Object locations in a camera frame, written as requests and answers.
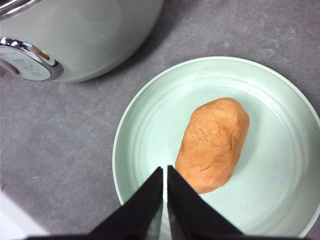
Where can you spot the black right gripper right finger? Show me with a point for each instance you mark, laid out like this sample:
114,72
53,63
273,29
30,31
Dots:
190,216

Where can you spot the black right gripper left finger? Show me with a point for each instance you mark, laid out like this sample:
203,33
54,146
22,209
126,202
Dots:
140,218

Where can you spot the brown potato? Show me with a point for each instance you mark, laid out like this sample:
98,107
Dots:
212,144

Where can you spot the green plate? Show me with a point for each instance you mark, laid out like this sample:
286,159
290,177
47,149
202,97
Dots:
275,187

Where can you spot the green electric steamer pot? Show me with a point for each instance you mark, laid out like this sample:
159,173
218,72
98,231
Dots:
72,40

